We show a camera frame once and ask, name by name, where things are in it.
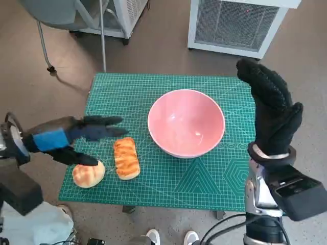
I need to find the black left robot hand, blue tape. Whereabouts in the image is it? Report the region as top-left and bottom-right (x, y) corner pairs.
(24, 115), (130, 166)

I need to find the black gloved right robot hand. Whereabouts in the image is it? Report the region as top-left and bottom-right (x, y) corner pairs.
(236, 58), (304, 156)

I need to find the round toy bread bun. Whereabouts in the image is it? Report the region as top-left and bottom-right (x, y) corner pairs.
(72, 160), (106, 189)

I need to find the long striped toy bread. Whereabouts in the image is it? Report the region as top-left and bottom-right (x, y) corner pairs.
(113, 137), (142, 181)

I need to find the pink bowl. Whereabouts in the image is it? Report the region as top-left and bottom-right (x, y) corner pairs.
(147, 88), (226, 159)

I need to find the white cabinet with mesh front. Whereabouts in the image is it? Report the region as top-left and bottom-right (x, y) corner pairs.
(188, 0), (302, 61)

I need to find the thin metal pole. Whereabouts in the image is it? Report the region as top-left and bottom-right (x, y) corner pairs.
(99, 0), (107, 74)

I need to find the green cutting mat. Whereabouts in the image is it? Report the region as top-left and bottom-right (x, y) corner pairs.
(58, 72), (258, 213)

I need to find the grey chair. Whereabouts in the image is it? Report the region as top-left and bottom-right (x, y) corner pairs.
(19, 0), (89, 75)

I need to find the white shoe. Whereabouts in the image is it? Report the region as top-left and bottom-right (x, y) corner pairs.
(146, 229), (161, 245)
(184, 230), (200, 245)

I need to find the white wheeled cabinet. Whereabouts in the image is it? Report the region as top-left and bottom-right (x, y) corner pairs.
(69, 0), (149, 46)

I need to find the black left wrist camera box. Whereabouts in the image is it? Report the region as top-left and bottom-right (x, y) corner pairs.
(0, 159), (43, 217)

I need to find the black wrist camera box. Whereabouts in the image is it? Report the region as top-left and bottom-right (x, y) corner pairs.
(270, 164), (327, 222)
(0, 159), (43, 217)

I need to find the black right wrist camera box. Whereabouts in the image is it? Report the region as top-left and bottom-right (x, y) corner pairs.
(270, 164), (327, 222)

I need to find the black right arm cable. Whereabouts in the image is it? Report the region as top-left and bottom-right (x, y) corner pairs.
(199, 213), (291, 245)

